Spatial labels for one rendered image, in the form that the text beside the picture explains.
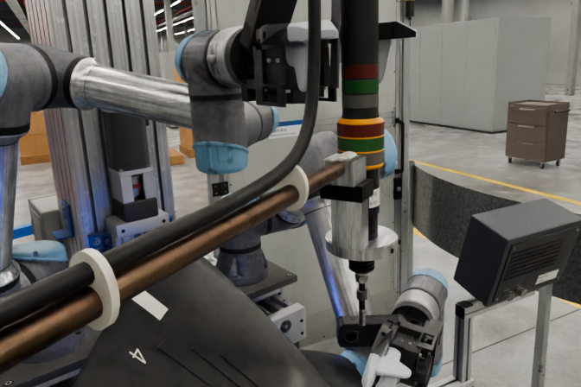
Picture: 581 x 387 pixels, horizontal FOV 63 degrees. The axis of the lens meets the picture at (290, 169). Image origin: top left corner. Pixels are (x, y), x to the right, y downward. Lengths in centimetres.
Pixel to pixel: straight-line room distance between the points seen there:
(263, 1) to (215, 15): 175
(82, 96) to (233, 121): 35
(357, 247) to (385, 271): 256
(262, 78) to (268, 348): 27
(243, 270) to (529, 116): 640
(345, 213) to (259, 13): 23
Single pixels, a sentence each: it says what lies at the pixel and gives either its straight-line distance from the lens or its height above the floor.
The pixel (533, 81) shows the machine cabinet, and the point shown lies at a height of 98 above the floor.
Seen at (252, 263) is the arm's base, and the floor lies 109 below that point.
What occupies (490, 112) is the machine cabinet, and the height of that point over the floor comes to 43.
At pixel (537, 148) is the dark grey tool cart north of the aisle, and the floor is 29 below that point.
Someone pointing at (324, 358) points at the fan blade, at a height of 116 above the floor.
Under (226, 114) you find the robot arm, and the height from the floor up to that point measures 155.
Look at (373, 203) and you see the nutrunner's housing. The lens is 45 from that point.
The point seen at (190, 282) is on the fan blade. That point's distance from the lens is 49.
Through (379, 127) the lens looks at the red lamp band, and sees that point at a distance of 43.
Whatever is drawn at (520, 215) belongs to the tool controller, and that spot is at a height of 124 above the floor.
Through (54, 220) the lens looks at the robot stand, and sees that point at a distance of 153.
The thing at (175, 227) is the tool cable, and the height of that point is 155.
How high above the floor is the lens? 162
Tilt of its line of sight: 13 degrees down
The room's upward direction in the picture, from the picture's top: 2 degrees counter-clockwise
